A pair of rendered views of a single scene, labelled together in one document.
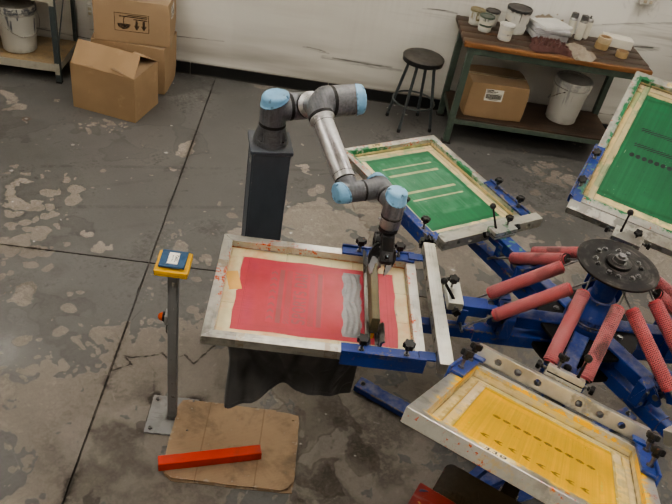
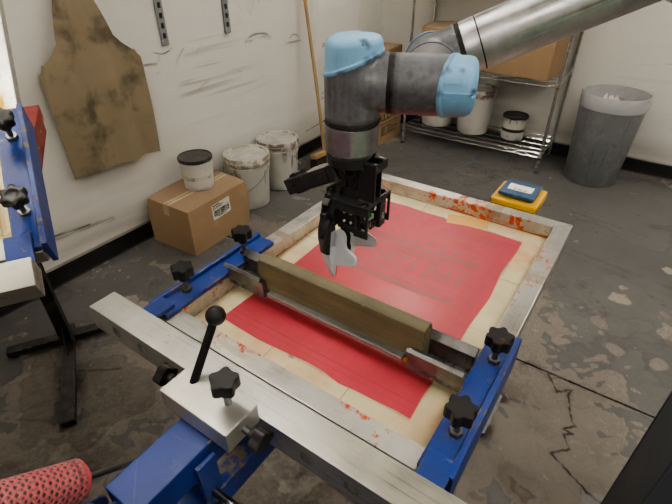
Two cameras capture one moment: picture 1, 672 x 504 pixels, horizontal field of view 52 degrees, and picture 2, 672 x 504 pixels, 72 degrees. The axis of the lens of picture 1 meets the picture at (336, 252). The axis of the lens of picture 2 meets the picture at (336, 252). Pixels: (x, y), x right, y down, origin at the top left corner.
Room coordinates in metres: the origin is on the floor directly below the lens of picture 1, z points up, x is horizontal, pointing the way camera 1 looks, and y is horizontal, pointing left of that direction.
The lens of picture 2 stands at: (2.40, -0.66, 1.57)
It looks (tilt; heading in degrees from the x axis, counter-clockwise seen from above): 34 degrees down; 130
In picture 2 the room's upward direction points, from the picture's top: straight up
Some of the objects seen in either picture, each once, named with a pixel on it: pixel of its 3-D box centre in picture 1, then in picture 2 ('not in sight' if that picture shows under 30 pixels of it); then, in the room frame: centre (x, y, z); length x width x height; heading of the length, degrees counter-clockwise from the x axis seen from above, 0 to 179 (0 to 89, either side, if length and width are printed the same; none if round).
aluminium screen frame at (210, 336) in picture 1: (317, 296); (389, 270); (1.97, 0.04, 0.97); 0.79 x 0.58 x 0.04; 96
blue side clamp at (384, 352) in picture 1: (382, 357); (219, 280); (1.72, -0.23, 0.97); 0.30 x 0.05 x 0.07; 96
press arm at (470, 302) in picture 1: (464, 305); (182, 455); (2.03, -0.52, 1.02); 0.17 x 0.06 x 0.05; 96
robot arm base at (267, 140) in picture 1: (271, 131); not in sight; (2.65, 0.37, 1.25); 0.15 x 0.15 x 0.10
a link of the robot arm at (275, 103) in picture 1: (275, 106); not in sight; (2.66, 0.37, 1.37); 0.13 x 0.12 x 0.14; 121
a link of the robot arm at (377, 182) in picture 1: (377, 188); (431, 81); (2.09, -0.10, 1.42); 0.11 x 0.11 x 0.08; 31
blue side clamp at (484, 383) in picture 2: (377, 258); (472, 405); (2.27, -0.17, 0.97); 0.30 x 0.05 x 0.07; 96
